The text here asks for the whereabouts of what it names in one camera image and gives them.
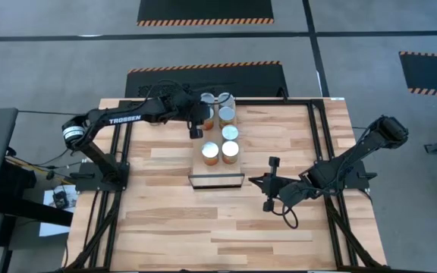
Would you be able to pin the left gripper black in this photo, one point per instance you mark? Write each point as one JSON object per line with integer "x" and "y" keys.
{"x": 193, "y": 108}

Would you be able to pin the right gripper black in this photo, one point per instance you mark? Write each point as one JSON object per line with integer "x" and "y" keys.
{"x": 285, "y": 189}

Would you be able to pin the tin can pale label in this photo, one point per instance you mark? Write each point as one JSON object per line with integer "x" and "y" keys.
{"x": 208, "y": 98}

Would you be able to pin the peaches can blue label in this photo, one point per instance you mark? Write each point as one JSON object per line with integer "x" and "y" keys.
{"x": 227, "y": 113}

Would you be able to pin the tin can yellow red label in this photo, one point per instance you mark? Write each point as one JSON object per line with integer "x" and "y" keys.
{"x": 226, "y": 99}

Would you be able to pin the tin can grey-green label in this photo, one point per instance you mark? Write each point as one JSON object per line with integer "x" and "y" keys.
{"x": 230, "y": 132}

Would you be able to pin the orange green beans can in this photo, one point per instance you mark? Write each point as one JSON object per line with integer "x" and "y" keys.
{"x": 209, "y": 150}
{"x": 230, "y": 149}

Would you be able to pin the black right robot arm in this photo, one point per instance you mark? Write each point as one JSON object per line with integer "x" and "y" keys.
{"x": 340, "y": 167}

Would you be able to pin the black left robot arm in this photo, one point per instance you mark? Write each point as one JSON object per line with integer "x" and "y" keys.
{"x": 101, "y": 117}

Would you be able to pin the black mat with hazard stripes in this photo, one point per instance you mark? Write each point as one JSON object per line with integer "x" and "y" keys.
{"x": 434, "y": 72}
{"x": 249, "y": 81}
{"x": 203, "y": 9}

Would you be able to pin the small black device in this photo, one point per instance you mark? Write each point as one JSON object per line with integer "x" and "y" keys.
{"x": 61, "y": 199}

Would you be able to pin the white paper sheet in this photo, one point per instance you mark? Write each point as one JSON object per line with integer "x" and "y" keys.
{"x": 51, "y": 227}

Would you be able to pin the black stand base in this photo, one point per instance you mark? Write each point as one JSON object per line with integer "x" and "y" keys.
{"x": 32, "y": 212}

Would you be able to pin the wooden shelf with black frame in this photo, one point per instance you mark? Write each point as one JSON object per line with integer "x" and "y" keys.
{"x": 217, "y": 169}

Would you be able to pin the black aluminium table frame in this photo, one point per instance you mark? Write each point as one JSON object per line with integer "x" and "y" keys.
{"x": 264, "y": 102}

